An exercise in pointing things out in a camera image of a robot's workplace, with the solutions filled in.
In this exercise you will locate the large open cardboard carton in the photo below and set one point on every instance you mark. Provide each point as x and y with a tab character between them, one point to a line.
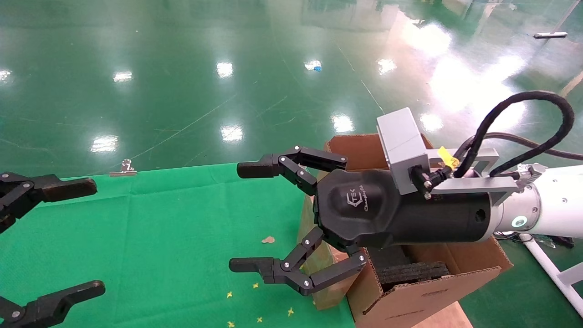
432	291

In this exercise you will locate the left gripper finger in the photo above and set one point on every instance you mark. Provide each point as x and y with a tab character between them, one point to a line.
50	305
68	187

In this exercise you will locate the silver binder clip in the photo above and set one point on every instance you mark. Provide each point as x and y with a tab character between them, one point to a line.
124	169

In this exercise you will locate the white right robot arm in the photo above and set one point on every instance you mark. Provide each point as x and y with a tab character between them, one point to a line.
555	205

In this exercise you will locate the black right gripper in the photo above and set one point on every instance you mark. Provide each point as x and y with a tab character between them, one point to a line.
364	205

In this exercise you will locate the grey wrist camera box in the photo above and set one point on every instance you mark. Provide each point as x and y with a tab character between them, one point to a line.
401	146

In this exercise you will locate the white bar on floor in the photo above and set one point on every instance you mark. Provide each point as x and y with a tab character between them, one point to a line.
550	34

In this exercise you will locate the green table cloth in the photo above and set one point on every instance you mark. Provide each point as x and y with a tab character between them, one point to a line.
159	237

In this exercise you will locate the white stand leg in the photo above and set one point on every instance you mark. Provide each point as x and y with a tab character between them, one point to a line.
551	269

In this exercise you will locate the small cardboard box with hole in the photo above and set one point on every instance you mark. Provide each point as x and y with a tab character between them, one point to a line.
330	282

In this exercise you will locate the black foam padding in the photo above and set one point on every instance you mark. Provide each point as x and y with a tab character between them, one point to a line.
410	273

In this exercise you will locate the grey camera mounting bracket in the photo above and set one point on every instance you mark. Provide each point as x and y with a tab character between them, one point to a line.
473	184

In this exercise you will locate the small brown cardboard scrap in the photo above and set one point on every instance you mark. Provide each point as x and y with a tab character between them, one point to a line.
268	239

